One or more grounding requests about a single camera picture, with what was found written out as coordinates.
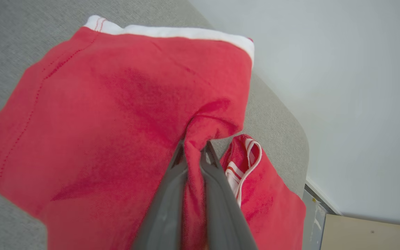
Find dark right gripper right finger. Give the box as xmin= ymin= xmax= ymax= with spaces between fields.
xmin=199 ymin=140 xmax=258 ymax=250

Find red shorts white stripes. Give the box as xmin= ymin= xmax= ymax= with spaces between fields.
xmin=0 ymin=15 xmax=255 ymax=250

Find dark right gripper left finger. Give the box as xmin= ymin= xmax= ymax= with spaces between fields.
xmin=132 ymin=140 xmax=189 ymax=250

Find red basketball jersey white sleeves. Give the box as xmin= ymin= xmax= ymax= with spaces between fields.
xmin=219 ymin=134 xmax=307 ymax=250

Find white wall baseboard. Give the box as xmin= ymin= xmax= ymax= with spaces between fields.
xmin=304 ymin=176 xmax=343 ymax=216

